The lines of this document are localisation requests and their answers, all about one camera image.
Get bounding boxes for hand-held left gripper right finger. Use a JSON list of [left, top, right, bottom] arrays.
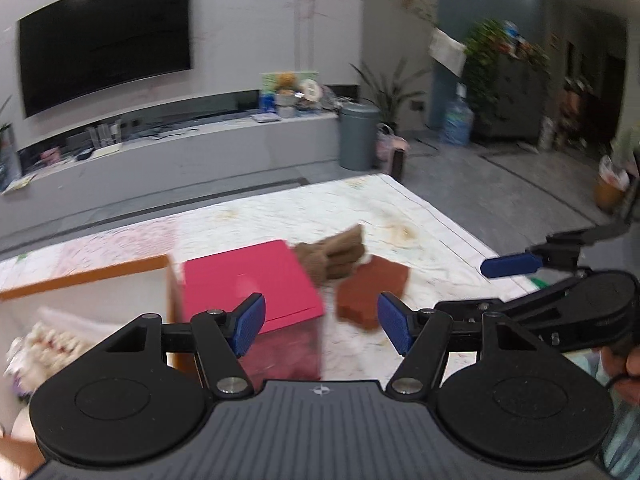
[[377, 291, 543, 401]]

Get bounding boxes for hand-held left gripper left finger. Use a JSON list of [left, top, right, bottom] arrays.
[[102, 292, 267, 401]]

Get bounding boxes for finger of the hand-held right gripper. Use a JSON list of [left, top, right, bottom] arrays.
[[434, 297, 532, 322], [480, 219, 635, 279]]

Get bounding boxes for brown flower-shaped sponge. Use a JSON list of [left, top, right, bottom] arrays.
[[334, 255, 413, 333]]

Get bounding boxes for orange cardboard box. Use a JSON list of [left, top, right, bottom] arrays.
[[0, 255, 196, 471]]

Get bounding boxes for pink white knitted cloth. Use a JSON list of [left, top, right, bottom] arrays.
[[5, 321, 85, 402]]

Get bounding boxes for person's right forearm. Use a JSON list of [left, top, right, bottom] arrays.
[[570, 350, 640, 478]]

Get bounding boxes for person's right hand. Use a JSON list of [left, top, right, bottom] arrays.
[[595, 339, 640, 403]]

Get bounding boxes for pink lidded storage box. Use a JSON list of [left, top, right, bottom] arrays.
[[182, 240, 326, 392]]

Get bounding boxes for brown plush toy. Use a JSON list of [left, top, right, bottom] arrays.
[[292, 224, 370, 288]]

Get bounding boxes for orange basket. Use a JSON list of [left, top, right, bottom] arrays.
[[594, 172, 626, 211]]

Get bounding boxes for white plastic bag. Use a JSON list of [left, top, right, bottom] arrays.
[[599, 155, 630, 186]]

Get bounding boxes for blue water bottle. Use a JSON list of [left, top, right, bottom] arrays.
[[440, 85, 475, 147]]

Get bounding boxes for dark cabinet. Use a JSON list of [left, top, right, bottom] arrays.
[[472, 52, 548, 143]]

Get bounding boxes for pink bag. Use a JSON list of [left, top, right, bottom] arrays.
[[375, 124, 410, 173]]

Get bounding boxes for grey television console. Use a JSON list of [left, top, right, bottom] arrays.
[[0, 109, 346, 211]]

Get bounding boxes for grey trash bin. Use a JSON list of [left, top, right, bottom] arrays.
[[339, 102, 380, 171]]

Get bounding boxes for long-leaved potted plant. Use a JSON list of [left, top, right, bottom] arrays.
[[350, 57, 431, 133]]

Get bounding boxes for bushy green plant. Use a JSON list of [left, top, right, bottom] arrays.
[[462, 19, 551, 121]]

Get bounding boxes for white hanging bag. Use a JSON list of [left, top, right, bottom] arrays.
[[429, 27, 468, 76]]

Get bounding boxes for white router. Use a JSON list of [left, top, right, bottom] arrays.
[[87, 121, 123, 157]]

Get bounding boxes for colourful picture box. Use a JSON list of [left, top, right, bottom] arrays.
[[260, 71, 321, 113]]

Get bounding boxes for paper booklet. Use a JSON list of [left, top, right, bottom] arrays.
[[2, 176, 38, 195]]

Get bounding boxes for black curved television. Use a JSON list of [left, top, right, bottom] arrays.
[[17, 0, 193, 120]]

